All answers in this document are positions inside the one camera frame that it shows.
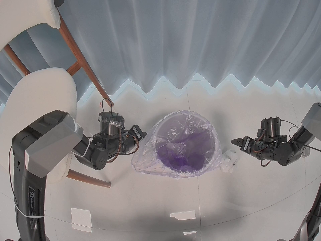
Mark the purple plastic bag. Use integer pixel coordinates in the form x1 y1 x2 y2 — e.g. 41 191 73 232
131 111 222 179

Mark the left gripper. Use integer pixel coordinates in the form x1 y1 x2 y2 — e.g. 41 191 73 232
120 125 147 155

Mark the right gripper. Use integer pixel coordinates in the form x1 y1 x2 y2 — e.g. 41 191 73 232
240 136 264 159

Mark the black cable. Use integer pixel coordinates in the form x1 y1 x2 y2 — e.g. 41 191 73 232
101 98 113 113

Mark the white paper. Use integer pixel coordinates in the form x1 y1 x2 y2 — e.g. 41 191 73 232
221 148 239 173

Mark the pale blue curtain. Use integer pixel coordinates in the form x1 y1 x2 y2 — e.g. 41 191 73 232
0 0 321 105

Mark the white cushioned wooden chair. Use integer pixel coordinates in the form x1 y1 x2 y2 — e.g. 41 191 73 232
0 0 114 188

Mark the white trash bin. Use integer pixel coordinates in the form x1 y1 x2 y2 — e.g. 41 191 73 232
151 111 219 176

